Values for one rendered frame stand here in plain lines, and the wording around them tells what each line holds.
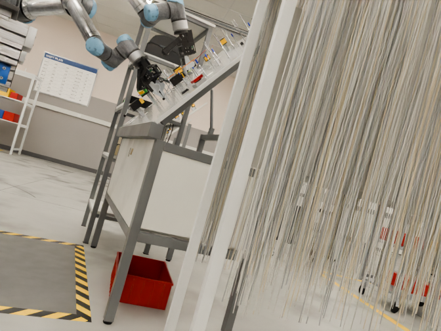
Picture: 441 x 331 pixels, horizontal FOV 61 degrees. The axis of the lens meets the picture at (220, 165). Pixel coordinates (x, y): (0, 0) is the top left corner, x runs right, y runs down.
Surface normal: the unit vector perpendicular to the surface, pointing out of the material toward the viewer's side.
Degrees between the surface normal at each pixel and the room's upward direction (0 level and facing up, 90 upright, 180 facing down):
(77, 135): 90
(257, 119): 90
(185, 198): 90
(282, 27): 90
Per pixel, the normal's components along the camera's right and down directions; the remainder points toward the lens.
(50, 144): 0.21, 0.03
